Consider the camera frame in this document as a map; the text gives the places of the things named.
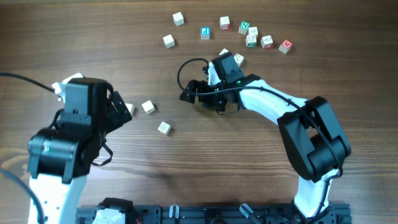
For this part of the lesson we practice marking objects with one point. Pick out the wooden block blue side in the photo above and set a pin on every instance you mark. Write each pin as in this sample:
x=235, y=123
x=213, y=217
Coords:
x=164, y=128

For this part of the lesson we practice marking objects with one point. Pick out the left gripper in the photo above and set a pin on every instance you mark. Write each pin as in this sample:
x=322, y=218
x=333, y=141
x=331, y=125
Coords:
x=115, y=119

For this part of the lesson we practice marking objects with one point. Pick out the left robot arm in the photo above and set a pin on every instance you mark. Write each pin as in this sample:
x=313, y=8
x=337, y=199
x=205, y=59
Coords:
x=60, y=156

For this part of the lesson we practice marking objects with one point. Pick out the red M block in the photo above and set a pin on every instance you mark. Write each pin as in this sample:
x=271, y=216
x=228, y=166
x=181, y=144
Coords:
x=285, y=46

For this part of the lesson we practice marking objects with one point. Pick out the wooden block green side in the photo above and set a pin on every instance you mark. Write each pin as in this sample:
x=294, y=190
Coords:
x=148, y=107

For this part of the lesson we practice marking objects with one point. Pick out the wooden block red side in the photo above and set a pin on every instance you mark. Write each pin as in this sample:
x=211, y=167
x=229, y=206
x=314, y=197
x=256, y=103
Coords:
x=224, y=23

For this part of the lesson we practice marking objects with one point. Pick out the wooden block teal side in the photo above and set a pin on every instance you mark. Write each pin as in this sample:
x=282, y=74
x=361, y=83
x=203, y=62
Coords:
x=224, y=51

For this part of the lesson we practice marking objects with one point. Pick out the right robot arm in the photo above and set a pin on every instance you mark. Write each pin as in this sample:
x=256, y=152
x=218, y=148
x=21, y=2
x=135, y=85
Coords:
x=314, y=140

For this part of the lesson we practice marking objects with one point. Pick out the wooden block yellow side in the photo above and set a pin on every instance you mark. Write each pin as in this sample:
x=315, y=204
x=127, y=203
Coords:
x=130, y=108

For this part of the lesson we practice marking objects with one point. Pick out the plain wooden block top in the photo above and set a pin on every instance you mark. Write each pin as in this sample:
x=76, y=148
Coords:
x=178, y=18

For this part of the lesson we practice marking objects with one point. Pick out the green N block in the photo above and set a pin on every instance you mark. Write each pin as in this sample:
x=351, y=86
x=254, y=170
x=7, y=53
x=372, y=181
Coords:
x=243, y=27

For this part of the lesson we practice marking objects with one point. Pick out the wooden block yellow picture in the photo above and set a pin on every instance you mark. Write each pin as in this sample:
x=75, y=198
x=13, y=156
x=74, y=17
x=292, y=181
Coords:
x=238, y=59

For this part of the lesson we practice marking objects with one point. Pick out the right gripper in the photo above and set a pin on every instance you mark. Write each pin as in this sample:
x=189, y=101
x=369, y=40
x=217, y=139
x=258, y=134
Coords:
x=201, y=85

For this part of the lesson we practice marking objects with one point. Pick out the wooden block red picture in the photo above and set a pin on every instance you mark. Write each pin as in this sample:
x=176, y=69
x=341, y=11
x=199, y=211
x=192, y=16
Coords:
x=267, y=42

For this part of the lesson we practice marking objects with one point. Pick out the blue P block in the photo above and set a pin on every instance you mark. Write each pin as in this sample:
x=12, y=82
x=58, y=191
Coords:
x=205, y=33

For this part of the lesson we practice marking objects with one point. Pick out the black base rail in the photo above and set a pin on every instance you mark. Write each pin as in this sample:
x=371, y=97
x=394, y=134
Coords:
x=272, y=213

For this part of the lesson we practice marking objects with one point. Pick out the wooden block green picture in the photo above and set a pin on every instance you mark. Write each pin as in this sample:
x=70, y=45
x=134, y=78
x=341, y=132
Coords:
x=251, y=41

